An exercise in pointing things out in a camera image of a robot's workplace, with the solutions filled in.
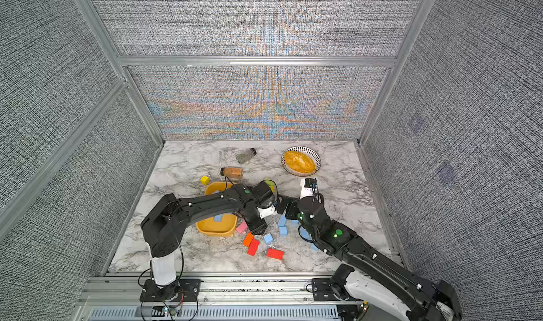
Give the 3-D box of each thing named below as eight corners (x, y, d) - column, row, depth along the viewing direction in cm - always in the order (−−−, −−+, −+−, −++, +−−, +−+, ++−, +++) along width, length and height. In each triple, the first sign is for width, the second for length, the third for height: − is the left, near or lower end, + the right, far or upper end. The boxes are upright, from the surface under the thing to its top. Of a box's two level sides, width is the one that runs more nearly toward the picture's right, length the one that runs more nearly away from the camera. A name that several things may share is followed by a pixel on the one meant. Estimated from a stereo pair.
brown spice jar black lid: (220, 178, 106) (219, 174, 103) (221, 170, 109) (220, 167, 106) (243, 178, 106) (242, 174, 103) (243, 170, 109) (243, 167, 106)
